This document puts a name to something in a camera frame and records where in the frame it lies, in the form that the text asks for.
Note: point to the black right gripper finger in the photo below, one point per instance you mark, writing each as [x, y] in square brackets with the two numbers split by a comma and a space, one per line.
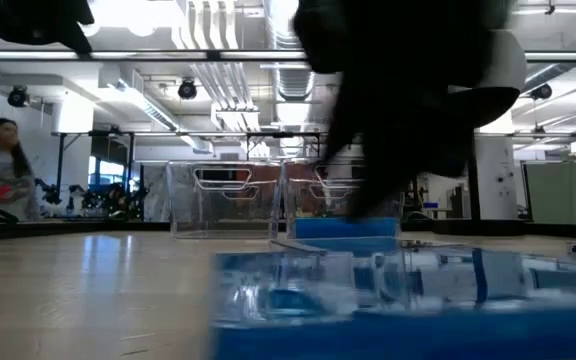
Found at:
[448, 130]
[383, 150]

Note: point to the blue jewel case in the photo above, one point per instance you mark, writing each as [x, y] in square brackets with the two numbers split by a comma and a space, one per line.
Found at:
[418, 330]
[318, 223]
[338, 234]

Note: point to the white building column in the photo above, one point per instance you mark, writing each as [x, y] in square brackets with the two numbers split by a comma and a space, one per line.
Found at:
[498, 175]

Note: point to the clear plastic bin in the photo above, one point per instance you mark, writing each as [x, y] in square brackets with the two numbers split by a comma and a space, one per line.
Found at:
[308, 200]
[218, 215]

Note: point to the green partition screen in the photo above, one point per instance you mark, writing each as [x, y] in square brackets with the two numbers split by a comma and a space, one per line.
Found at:
[568, 192]

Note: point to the black background robot arms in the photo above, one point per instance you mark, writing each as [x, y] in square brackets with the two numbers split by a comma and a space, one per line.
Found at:
[108, 200]

